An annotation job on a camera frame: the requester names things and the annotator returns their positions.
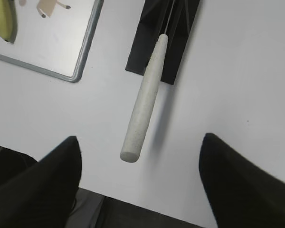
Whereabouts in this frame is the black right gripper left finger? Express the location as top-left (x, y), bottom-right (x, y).
top-left (0, 136), bottom-right (82, 228)

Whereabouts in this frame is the white-handled kitchen knife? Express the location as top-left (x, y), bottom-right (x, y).
top-left (120, 0), bottom-right (176, 163)

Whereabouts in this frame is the white grey-rimmed cutting board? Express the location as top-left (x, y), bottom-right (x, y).
top-left (0, 0), bottom-right (103, 83)

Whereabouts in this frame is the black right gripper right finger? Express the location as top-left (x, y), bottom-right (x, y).
top-left (199, 133), bottom-right (285, 228)

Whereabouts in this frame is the black knife stand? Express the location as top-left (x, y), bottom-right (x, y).
top-left (125, 0), bottom-right (200, 85)

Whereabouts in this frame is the yellow plastic banana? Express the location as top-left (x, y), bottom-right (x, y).
top-left (0, 0), bottom-right (18, 44)

